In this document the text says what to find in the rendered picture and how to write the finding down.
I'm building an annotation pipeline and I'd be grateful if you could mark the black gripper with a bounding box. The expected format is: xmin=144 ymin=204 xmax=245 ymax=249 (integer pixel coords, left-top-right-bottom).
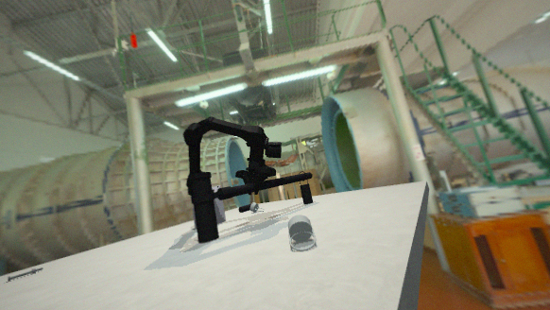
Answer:
xmin=235 ymin=155 xmax=276 ymax=195

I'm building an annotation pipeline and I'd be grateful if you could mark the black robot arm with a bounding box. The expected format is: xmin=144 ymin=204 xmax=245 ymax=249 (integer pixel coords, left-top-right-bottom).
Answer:
xmin=183 ymin=116 xmax=282 ymax=196

